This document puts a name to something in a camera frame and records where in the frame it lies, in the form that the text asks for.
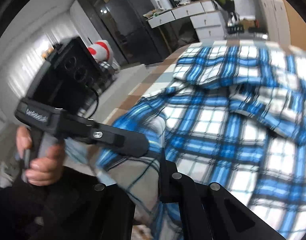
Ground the blue white plaid shirt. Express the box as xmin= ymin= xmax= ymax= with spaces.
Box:
xmin=96 ymin=42 xmax=306 ymax=239

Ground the left hand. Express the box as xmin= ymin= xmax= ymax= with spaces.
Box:
xmin=16 ymin=126 xmax=65 ymax=186

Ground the red white plush toy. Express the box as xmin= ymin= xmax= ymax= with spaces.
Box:
xmin=88 ymin=40 xmax=114 ymax=64

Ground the black refrigerator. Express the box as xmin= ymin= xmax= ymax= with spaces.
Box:
xmin=76 ymin=0 xmax=171 ymax=66

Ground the white electric kettle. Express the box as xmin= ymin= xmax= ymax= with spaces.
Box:
xmin=155 ymin=0 xmax=173 ymax=10

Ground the white drawer desk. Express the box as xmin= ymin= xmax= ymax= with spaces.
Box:
xmin=147 ymin=0 xmax=226 ymax=42

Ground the wooden door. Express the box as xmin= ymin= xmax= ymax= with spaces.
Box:
xmin=283 ymin=0 xmax=306 ymax=51

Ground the white cabinet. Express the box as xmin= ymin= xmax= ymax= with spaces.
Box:
xmin=259 ymin=0 xmax=291 ymax=46

